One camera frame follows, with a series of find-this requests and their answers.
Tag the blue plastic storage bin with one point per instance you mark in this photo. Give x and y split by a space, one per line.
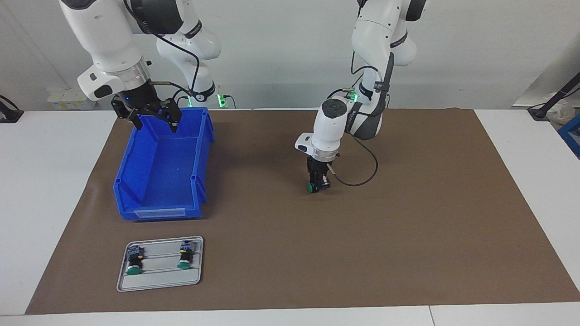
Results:
158 181

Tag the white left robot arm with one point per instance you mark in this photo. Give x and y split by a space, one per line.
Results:
331 127

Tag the clear plastic bag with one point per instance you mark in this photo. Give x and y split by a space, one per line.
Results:
559 111

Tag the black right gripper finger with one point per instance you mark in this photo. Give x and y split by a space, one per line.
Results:
124 111
174 113

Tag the brown table mat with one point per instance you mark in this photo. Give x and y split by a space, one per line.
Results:
362 249

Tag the black table clamp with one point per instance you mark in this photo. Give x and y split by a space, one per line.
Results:
9 114

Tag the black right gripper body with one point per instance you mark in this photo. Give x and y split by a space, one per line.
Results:
140 102

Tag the black stand pole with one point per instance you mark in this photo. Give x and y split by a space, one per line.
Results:
559 93

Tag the blue crate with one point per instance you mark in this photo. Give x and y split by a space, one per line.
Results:
572 136

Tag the grey metal tray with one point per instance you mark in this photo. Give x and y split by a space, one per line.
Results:
158 278

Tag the green lit base connector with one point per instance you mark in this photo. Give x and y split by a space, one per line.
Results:
351 95
221 100

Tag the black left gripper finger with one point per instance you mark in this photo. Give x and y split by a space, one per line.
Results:
313 180
325 182

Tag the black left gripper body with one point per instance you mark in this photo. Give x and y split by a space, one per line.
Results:
319 167

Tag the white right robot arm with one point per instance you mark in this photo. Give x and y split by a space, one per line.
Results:
104 36

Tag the white wall box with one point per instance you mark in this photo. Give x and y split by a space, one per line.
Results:
68 100

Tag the green push button switch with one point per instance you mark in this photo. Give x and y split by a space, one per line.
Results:
311 187
134 262
185 257

